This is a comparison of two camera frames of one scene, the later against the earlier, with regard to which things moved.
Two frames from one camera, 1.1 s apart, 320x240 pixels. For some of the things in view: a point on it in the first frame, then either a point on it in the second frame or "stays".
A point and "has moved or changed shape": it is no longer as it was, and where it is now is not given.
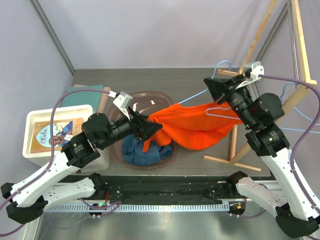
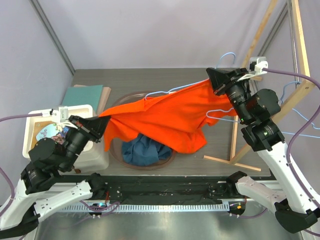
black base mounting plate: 158,190 stays
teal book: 82,98 stays
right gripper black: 225,91 → 227,82
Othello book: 63,130 stays
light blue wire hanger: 296,75 → 300,114
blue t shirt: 133,154 stays
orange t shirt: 192,127 has moved or changed shape
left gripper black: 144,128 → 94,127
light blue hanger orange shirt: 211,120 has moved or changed shape
